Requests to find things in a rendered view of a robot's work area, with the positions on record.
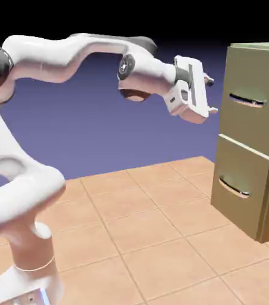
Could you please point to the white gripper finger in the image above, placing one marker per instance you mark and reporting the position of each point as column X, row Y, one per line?
column 212, row 110
column 209, row 79

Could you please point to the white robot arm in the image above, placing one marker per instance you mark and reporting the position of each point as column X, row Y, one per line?
column 41, row 59

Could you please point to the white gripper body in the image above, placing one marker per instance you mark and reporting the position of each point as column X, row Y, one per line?
column 197, row 93

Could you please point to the olive green cabinet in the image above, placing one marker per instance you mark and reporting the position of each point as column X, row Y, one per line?
column 253, row 143

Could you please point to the olive green drawer front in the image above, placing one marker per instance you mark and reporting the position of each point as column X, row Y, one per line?
column 239, row 166
column 248, row 78

